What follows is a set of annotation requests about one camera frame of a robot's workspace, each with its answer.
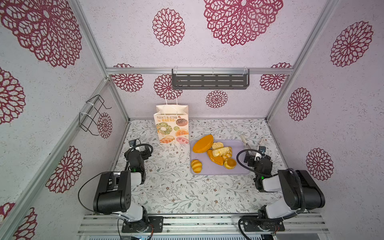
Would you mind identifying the round orange tart bread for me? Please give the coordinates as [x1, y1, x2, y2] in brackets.
[224, 158, 237, 170]

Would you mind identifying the orange oval bread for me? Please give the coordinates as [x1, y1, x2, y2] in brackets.
[207, 150, 224, 166]

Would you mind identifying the printed paper bread bag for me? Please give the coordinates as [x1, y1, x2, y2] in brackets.
[154, 91, 190, 145]

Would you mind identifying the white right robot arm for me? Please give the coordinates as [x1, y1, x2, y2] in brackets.
[236, 147, 326, 228]

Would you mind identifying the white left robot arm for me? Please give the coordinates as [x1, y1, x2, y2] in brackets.
[93, 141, 153, 232]

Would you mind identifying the striped yellow bread stick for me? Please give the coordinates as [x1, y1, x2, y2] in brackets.
[222, 147, 233, 161]

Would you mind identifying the pale long bread loaf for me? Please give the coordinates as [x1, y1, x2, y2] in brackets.
[213, 147, 232, 157]

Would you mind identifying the pale crusty bread roll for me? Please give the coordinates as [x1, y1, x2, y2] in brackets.
[212, 142, 224, 150]

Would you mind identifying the lavender plastic tray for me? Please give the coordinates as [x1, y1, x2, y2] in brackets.
[190, 140, 250, 176]

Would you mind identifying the small striped croissant bun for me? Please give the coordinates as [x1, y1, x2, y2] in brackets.
[191, 160, 203, 174]

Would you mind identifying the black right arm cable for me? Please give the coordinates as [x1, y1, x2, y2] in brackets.
[236, 149, 306, 240]

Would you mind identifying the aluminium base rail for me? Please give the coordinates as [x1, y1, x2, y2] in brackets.
[77, 213, 330, 240]

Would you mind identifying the black wire wall rack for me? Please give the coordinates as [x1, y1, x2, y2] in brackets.
[78, 95, 113, 139]

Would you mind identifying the dark grey wall shelf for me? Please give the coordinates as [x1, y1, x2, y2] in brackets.
[171, 69, 250, 90]

